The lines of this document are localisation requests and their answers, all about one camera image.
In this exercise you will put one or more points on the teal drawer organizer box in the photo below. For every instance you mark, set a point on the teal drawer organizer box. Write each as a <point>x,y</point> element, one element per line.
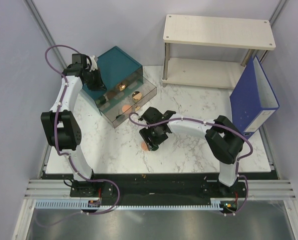
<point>115,64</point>

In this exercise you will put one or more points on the peach sponge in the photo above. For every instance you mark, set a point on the peach sponge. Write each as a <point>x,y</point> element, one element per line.
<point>145,146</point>
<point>127,109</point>

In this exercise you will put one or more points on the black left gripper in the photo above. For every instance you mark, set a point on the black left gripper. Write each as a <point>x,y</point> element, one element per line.
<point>100,85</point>

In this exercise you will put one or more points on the light blue cable duct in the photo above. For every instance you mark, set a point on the light blue cable duct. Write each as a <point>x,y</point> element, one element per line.
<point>214,205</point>

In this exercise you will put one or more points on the beige two-tier shelf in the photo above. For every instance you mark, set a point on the beige two-tier shelf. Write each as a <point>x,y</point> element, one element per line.
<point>216,33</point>

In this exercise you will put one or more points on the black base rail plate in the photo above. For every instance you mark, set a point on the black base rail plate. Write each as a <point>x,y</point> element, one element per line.
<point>138,188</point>

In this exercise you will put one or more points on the gold round jar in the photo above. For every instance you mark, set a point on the gold round jar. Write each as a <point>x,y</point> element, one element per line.
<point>136,96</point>

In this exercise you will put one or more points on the blue lever arch binder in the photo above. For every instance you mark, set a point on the blue lever arch binder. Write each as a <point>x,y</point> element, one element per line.
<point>253,100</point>

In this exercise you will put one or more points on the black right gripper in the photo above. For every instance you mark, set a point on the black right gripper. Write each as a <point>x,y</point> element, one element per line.
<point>146,133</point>

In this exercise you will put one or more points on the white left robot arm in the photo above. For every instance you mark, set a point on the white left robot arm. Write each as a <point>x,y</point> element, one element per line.
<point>61,128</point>

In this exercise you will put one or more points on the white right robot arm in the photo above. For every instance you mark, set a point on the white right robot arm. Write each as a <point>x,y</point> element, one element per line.
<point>220,136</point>

